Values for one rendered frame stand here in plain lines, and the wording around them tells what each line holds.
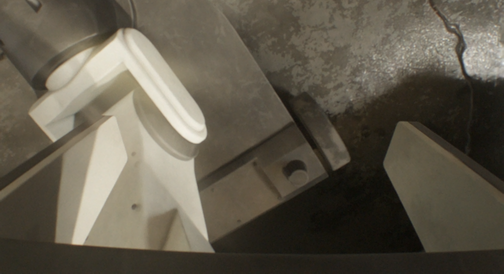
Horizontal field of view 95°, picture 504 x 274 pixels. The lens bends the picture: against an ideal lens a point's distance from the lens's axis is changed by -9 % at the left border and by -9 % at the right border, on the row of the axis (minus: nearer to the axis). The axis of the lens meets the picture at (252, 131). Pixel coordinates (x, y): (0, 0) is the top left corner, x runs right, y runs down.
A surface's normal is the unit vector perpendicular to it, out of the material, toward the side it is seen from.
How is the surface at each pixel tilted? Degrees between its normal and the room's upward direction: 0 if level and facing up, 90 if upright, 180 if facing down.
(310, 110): 49
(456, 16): 0
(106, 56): 0
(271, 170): 0
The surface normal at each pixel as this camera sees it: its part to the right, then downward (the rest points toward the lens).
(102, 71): 0.02, 0.30
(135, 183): -0.46, -0.51
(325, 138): -0.12, 0.14
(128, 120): -0.37, -0.33
